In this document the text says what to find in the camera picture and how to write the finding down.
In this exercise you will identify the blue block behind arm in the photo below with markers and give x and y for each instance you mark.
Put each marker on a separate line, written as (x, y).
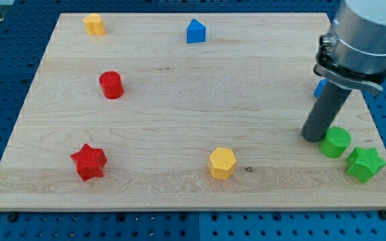
(319, 88)

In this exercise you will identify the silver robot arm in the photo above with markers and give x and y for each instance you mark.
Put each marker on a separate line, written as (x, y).
(352, 54)

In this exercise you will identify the blue triangle block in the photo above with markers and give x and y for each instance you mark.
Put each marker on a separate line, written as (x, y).
(195, 32)

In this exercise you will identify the yellow hexagon block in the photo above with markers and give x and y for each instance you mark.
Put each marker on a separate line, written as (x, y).
(222, 163)

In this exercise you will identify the wooden board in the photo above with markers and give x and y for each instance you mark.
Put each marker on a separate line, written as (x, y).
(249, 88)

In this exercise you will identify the red cylinder block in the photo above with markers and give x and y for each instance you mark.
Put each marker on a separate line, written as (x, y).
(111, 84)

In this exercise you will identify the red star block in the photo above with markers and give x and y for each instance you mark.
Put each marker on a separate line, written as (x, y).
(89, 162)

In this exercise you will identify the yellow heart block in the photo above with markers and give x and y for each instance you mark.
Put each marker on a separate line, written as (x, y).
(94, 24)

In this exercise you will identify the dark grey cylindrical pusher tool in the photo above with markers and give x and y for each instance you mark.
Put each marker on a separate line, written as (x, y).
(324, 111)

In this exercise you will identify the green cylinder block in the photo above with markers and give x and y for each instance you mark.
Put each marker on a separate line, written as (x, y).
(335, 142)

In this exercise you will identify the green star block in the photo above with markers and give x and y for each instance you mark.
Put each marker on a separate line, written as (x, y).
(364, 163)

